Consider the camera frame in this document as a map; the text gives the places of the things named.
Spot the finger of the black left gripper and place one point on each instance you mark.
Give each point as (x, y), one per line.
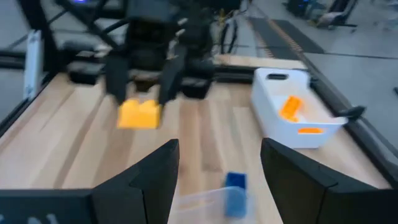
(172, 79)
(117, 77)

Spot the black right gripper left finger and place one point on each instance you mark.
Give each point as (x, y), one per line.
(109, 205)

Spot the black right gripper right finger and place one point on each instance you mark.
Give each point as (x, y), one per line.
(311, 199)

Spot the yellow toy block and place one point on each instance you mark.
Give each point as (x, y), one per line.
(139, 116)

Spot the blue toy block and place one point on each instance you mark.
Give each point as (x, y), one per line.
(235, 180)

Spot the orange toy block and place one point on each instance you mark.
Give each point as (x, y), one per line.
(290, 108)

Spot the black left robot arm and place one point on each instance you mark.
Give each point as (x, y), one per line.
(200, 34)

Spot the silver aluminium bar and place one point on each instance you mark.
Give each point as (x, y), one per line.
(32, 65)

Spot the clear plastic bin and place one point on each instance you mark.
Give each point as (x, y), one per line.
(199, 208)

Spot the white plastic bin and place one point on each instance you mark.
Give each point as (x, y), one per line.
(273, 115)

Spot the black hazard-striped floor mat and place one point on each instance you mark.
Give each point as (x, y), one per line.
(308, 40)

